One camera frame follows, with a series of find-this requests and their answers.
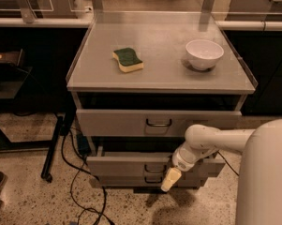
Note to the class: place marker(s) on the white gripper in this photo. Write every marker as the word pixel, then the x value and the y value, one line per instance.
pixel 182 159

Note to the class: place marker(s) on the grey drawer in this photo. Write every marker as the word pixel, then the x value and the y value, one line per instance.
pixel 148 181
pixel 137 164
pixel 145 123

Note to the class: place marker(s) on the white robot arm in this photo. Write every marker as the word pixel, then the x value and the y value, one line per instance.
pixel 259 194

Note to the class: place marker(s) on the grey drawer cabinet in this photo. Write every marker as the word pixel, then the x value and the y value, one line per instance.
pixel 167 80

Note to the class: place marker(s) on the green yellow sponge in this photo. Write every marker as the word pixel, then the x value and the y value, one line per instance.
pixel 127 60

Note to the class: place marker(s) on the white bowl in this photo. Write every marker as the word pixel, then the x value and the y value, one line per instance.
pixel 203 54

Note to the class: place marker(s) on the black side table frame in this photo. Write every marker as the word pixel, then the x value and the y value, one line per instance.
pixel 13 76

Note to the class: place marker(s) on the white horizontal rail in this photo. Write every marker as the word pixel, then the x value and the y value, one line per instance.
pixel 224 25

